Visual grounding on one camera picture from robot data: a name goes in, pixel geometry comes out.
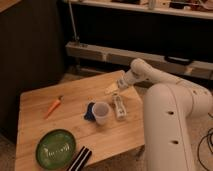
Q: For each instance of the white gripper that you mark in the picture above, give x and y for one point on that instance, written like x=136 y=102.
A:
x=122 y=83

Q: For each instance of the white bottle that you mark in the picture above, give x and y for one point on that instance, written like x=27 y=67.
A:
x=120 y=109

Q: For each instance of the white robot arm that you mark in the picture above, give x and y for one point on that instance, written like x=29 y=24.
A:
x=166 y=105

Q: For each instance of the translucent plastic cup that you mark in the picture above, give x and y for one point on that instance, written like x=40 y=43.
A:
x=100 y=111

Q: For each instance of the wooden table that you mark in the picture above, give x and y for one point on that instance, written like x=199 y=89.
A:
x=115 y=137

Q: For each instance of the blue cloth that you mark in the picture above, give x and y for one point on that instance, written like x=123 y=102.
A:
x=89 y=114

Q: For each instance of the grey metal beam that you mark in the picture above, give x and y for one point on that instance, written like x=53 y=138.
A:
x=196 y=69

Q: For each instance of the orange toy carrot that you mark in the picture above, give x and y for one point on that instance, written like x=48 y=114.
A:
x=54 y=105

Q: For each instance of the metal pole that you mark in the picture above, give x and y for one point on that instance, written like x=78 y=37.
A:
x=76 y=37

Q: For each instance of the black white striped object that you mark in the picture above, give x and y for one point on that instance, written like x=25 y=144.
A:
x=80 y=160

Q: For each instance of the green plate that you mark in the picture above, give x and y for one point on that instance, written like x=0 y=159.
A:
x=55 y=149

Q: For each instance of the dark cabinet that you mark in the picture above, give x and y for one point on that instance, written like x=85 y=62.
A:
x=31 y=55

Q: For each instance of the white shelf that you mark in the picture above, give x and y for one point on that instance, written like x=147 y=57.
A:
x=149 y=8

